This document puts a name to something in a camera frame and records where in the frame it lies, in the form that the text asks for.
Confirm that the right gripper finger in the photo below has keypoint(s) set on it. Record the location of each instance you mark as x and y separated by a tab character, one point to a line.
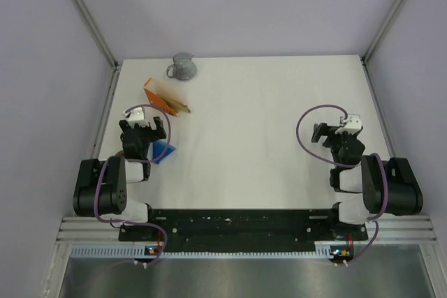
357	133
319	130

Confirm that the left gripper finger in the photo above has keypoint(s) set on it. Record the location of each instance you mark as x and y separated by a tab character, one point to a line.
159	131
124	125

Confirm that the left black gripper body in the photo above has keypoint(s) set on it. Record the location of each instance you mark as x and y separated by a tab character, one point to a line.
147	135

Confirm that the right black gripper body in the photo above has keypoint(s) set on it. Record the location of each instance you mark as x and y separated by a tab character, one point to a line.
335	142

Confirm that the blue glass dripper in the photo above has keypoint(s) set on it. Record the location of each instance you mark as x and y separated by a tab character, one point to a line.
160	150

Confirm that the orange filter package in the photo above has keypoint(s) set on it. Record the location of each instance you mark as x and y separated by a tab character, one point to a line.
162	95

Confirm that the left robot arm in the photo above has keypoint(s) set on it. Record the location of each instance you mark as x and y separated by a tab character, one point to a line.
101	186

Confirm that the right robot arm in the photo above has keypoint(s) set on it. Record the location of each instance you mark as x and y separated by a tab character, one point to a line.
378	187

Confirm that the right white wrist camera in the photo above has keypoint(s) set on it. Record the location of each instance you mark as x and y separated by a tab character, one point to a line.
349	124

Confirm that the right aluminium corner post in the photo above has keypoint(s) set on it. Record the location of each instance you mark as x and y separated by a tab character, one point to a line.
385	27

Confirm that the aluminium corner post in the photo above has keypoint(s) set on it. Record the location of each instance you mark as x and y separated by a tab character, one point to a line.
95	32
385	27

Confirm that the aluminium front rail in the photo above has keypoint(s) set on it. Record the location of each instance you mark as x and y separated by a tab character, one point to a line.
392	230

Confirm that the grey slotted cable duct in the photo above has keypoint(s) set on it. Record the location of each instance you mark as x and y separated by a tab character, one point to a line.
148	252

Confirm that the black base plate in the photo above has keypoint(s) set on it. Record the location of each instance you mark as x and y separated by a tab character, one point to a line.
252	230

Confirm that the left aluminium corner post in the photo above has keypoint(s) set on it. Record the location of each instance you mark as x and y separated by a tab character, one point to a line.
95	32

